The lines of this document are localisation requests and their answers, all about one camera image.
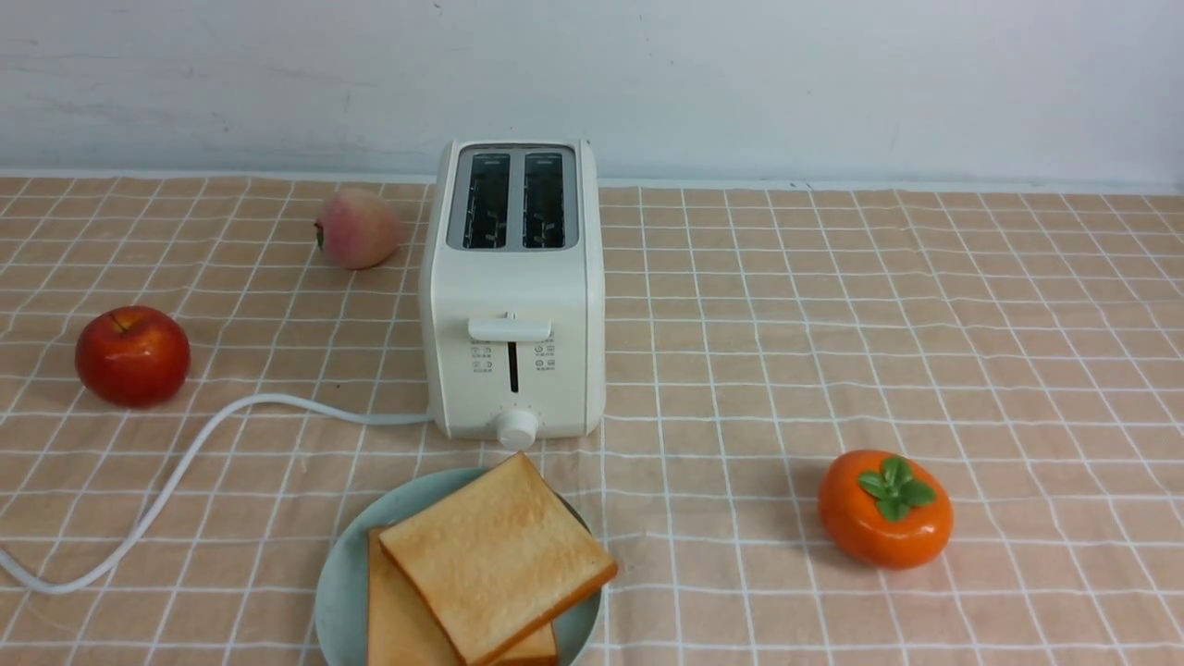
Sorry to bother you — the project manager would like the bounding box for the toast slice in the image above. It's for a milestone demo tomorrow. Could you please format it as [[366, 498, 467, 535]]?
[[367, 529, 559, 665], [377, 452, 618, 665]]

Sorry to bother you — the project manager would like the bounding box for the orange checkered tablecloth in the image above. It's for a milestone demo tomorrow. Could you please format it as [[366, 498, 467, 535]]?
[[1, 177, 1183, 665]]

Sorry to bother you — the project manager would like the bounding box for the red apple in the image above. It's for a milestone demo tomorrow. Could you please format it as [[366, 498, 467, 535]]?
[[73, 306, 191, 410]]

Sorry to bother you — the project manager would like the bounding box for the white two-slot toaster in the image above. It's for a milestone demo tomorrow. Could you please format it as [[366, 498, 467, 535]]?
[[418, 140, 609, 450]]

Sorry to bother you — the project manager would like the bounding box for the white toaster power cord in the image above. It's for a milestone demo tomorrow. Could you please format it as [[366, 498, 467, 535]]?
[[0, 393, 435, 596]]

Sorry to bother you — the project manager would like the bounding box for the orange persimmon with green leaves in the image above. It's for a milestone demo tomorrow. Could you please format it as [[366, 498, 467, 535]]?
[[817, 450, 953, 570]]

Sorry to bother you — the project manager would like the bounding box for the pink peach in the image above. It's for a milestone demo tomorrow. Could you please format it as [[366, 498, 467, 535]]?
[[314, 187, 406, 270]]

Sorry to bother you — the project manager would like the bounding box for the light blue round plate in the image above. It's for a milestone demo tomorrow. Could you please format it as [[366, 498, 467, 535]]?
[[314, 467, 604, 665]]

